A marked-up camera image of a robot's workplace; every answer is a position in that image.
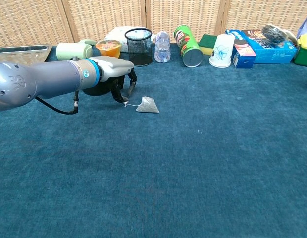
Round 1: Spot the orange jelly cup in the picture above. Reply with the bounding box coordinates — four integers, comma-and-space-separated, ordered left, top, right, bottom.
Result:
95, 39, 122, 58

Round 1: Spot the blue pink cookie box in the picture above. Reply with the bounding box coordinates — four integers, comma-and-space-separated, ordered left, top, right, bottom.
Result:
225, 29, 257, 69

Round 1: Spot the green yellow sponge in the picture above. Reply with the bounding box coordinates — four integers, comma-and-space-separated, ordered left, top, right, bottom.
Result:
198, 34, 218, 56

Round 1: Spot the black mesh pen holder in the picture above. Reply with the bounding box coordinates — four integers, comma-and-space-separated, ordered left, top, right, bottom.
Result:
124, 28, 154, 67

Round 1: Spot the blue table cloth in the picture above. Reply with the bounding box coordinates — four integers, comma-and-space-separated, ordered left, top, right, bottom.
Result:
0, 43, 307, 238

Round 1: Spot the white wet wipes pack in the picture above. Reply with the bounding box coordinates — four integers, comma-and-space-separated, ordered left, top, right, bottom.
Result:
104, 26, 154, 53

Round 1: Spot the black patterned tape roll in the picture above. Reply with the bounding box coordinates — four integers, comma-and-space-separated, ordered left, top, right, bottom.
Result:
261, 24, 289, 42

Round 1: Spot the pyramid tea bag with string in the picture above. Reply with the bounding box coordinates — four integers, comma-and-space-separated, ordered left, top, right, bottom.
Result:
122, 96, 160, 114

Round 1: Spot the green chips can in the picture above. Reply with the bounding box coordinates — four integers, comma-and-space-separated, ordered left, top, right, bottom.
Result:
174, 24, 204, 68

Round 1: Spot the stainless steel tray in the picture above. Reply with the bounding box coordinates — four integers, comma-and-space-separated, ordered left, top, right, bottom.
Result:
0, 44, 53, 66

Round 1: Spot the black teapot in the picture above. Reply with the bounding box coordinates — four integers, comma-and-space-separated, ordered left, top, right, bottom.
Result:
82, 74, 125, 97

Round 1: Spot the woven bamboo folding screen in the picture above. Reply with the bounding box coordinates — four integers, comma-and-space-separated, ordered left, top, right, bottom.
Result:
0, 0, 307, 49

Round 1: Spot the clear plastic water bottle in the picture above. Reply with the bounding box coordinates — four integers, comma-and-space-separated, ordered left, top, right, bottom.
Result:
154, 31, 171, 63

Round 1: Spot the light green mug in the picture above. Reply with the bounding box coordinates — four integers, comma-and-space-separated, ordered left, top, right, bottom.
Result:
55, 39, 97, 61

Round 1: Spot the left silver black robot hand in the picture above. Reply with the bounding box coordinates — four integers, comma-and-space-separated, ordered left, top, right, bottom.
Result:
89, 56, 138, 103

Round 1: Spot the blue snack box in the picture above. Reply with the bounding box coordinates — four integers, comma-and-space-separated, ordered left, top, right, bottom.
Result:
242, 29, 298, 64

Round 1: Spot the white cup with blue flower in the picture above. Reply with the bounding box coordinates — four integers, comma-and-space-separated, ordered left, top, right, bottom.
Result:
208, 34, 235, 68

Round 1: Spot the brown chocolate box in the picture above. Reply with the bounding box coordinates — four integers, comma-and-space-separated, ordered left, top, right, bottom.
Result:
241, 29, 268, 38

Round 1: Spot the white blue tissue pack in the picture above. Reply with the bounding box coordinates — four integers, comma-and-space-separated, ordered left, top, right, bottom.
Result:
297, 17, 307, 38

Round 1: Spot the green container with yellow lid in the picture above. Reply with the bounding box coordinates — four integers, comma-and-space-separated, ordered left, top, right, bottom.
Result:
294, 33, 307, 67

